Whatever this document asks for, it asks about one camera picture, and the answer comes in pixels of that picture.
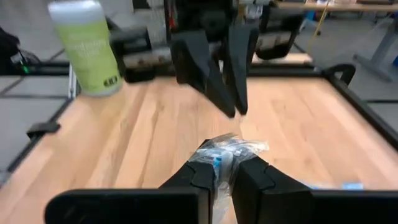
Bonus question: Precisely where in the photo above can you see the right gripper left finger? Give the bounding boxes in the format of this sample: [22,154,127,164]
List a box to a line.
[44,139,216,224]

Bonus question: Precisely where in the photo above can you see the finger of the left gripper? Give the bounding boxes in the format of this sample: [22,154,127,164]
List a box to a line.
[223,25,259,116]
[170,30,236,119]

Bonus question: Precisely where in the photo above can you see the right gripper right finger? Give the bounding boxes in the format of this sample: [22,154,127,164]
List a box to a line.
[231,154,398,224]

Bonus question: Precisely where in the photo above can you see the blue toothbrush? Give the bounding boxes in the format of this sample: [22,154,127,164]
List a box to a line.
[188,133,270,224]

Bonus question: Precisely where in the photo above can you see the green wipes canister white lid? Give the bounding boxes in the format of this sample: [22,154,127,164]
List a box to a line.
[47,0,124,98]

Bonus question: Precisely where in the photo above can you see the wooden desk grey legs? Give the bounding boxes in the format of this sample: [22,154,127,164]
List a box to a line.
[276,0,398,83]

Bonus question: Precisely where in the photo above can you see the black equipment with green light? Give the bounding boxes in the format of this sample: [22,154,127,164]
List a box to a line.
[0,26,42,76]

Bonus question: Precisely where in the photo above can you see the yellow floor cable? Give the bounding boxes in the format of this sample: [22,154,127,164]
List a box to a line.
[307,0,331,54]

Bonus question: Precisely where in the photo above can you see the black loop handle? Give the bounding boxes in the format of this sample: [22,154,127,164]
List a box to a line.
[322,63,357,87]

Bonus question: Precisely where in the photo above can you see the black edge bracket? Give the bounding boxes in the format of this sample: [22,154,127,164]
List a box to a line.
[26,121,62,140]

